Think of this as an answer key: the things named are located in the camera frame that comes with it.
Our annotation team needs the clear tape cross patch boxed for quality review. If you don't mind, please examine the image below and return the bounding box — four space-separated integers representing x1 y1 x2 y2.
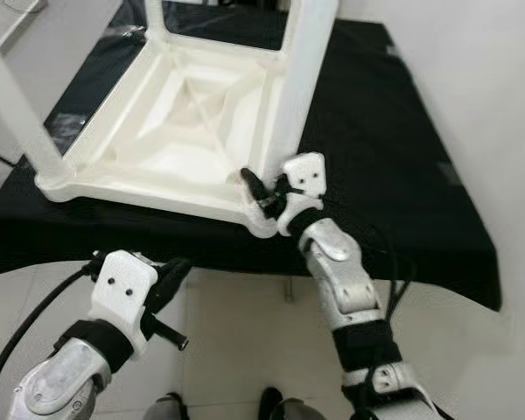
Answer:
44 105 93 154

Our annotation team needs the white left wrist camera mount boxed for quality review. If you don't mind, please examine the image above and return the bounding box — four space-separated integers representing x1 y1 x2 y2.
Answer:
89 251 158 360

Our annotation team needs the grey robot left leg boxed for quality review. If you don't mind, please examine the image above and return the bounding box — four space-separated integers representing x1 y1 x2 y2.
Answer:
144 394 189 420

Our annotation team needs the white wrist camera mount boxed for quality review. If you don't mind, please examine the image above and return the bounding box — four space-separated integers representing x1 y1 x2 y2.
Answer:
276 153 327 237
89 251 158 360

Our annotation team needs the black tablecloth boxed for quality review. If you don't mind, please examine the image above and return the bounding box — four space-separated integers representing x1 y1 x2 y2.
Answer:
0 0 501 312

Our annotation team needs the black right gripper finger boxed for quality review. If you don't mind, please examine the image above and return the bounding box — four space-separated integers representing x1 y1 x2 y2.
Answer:
241 168 269 207

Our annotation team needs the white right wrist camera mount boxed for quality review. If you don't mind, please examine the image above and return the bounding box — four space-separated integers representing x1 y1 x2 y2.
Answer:
276 153 327 237

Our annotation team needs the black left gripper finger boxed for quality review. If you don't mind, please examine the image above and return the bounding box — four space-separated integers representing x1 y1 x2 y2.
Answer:
150 256 193 304

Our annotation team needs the clear tape strip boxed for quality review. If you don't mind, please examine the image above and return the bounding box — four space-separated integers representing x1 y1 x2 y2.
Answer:
109 24 150 40

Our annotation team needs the grey robot leg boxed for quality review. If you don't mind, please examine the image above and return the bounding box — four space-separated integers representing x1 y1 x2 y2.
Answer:
258 388 320 420
144 394 189 420

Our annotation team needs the white plastic table top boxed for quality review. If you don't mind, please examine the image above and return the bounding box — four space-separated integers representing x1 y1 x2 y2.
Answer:
35 26 303 239

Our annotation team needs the grey robot right leg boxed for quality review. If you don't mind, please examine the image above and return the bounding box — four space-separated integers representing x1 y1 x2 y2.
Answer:
258 388 320 420

